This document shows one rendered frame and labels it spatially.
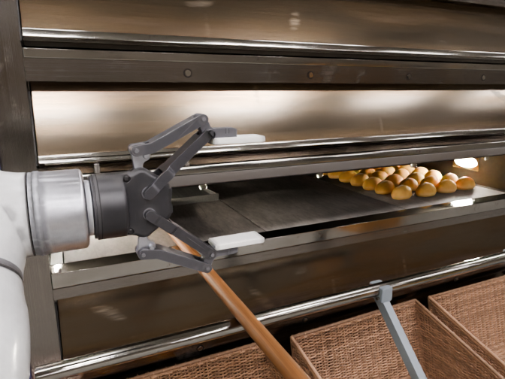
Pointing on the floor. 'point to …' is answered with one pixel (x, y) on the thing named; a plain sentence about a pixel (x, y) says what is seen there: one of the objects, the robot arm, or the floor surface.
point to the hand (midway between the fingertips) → (252, 189)
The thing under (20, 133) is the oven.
